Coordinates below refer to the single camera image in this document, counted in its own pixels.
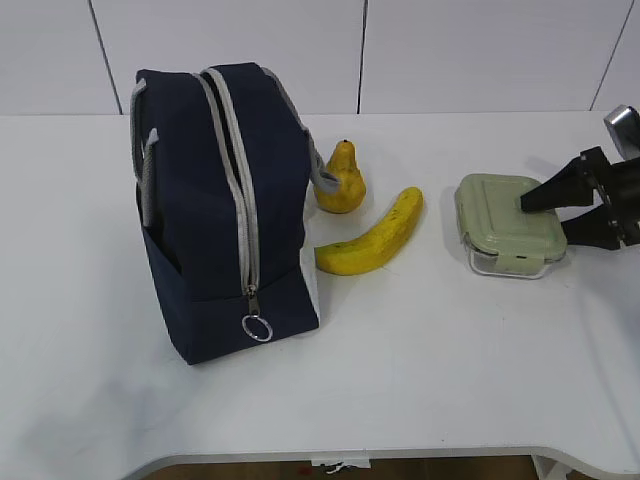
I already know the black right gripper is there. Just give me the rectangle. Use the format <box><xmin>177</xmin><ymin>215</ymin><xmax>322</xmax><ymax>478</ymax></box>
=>
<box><xmin>520</xmin><ymin>146</ymin><xmax>639</xmax><ymax>250</ymax></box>

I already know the green lidded glass container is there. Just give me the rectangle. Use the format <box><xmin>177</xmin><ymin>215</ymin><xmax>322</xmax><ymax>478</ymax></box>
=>
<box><xmin>454</xmin><ymin>173</ymin><xmax>568</xmax><ymax>279</ymax></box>

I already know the yellow banana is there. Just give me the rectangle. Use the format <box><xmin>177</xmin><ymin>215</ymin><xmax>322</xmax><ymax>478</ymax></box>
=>
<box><xmin>314</xmin><ymin>186</ymin><xmax>425</xmax><ymax>276</ymax></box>

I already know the yellow pear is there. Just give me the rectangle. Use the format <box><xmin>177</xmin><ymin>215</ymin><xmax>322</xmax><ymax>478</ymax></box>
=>
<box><xmin>314</xmin><ymin>140</ymin><xmax>366</xmax><ymax>214</ymax></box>

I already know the metal zipper pull ring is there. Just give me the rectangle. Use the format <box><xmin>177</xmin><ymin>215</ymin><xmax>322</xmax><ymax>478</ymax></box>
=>
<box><xmin>241</xmin><ymin>284</ymin><xmax>273</xmax><ymax>344</ymax></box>

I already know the navy blue lunch bag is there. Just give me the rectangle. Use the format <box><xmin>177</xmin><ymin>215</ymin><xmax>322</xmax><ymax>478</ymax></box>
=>
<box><xmin>130</xmin><ymin>63</ymin><xmax>340</xmax><ymax>365</ymax></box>

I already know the white tape on table edge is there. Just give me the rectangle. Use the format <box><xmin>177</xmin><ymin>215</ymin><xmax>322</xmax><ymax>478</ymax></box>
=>
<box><xmin>309</xmin><ymin>449</ymin><xmax>371</xmax><ymax>475</ymax></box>

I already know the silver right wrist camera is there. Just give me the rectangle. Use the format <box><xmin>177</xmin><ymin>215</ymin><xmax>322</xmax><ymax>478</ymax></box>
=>
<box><xmin>603</xmin><ymin>104</ymin><xmax>640</xmax><ymax>161</ymax></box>

